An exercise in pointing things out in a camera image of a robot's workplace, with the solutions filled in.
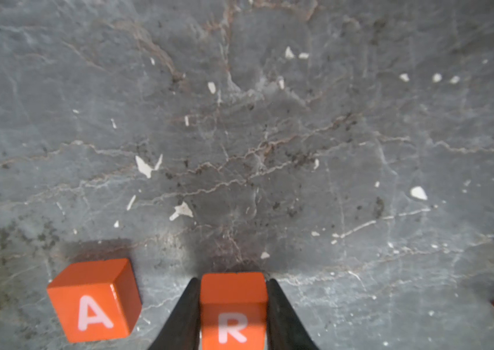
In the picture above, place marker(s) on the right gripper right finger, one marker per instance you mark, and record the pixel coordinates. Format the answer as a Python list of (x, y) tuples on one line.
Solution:
[(284, 328)]

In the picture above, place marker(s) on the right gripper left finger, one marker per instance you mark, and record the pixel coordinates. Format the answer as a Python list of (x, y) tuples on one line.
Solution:
[(182, 329)]

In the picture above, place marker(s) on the red R letter block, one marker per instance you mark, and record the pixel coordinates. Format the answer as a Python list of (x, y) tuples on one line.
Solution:
[(233, 310)]

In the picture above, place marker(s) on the red A letter block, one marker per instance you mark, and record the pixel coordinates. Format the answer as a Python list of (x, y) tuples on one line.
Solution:
[(96, 300)]

